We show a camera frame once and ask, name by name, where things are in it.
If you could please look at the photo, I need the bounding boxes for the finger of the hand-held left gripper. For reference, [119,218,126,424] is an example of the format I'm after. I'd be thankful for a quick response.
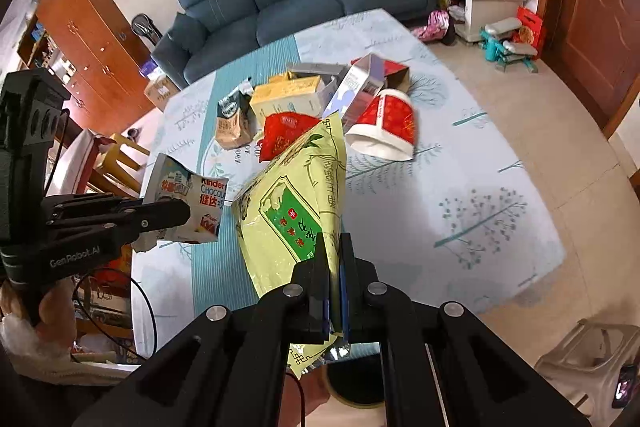
[44,199,192,243]
[41,193,147,220]

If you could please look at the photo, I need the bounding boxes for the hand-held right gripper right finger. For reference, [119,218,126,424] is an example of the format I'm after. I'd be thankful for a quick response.
[338,233,592,427]

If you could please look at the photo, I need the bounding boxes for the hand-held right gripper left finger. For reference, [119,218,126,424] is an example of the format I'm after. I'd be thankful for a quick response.
[72,239,333,427]

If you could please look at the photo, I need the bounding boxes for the white chocolate box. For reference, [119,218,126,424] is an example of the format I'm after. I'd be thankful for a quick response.
[132,153,230,253]

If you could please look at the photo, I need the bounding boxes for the green yellow snack bag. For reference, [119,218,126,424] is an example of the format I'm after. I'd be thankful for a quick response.
[231,111,352,380]

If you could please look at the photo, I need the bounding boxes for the yellow carton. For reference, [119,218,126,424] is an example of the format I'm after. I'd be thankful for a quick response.
[248,74,323,132]

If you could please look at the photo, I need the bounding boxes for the red white pouch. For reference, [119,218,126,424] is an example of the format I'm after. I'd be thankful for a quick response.
[345,88,417,162]

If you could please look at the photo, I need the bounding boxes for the red box brown inside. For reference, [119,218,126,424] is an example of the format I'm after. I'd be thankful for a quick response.
[382,59,412,94]

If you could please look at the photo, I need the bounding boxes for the person's left forearm white sleeve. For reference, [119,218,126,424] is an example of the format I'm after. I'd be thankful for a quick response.
[0,317,141,389]

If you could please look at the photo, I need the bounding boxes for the person's left hand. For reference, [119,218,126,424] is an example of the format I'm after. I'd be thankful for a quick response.
[0,279,77,348]

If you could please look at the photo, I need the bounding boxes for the yellow stool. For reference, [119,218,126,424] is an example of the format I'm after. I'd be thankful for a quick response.
[94,133,151,198]

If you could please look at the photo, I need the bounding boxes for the brown black snack bag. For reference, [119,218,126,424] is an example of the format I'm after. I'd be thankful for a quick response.
[216,79,258,151]

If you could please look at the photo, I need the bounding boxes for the cardboard box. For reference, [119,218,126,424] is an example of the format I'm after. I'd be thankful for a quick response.
[144,74,181,110]

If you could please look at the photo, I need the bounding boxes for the red snack packet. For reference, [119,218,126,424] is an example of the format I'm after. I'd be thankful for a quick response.
[257,112,323,162]

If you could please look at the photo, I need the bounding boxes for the wooden cabinet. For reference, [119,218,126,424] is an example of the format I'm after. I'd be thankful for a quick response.
[16,0,162,128]

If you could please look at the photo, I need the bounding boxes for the teal tree print tablecloth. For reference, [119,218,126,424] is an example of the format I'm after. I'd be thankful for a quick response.
[131,9,567,358]

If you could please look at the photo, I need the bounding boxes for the grey flat box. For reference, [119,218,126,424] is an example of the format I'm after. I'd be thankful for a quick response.
[286,62,351,82]

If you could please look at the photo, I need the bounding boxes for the white blue carton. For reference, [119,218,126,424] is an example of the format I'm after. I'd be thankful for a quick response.
[320,53,387,128]

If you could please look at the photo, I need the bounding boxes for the grey plastic stool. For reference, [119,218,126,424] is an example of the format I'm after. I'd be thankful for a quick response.
[534,319,640,414]

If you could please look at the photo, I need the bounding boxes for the pink backpack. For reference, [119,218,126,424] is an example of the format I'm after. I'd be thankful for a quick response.
[412,9,456,44]

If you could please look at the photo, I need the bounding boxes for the teal stepper machine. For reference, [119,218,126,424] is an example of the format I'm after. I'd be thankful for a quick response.
[480,18,541,73]

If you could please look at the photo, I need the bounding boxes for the dark smartphone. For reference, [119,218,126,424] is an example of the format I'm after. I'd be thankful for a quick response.
[612,364,639,411]

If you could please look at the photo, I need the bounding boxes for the white side cabinet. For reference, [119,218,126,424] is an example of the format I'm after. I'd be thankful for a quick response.
[437,0,519,44]

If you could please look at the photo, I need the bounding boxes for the red gift bag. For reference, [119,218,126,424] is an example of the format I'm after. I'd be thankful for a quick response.
[515,7,545,50]

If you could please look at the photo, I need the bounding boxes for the wooden door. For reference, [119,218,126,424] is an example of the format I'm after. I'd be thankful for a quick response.
[542,0,640,138]

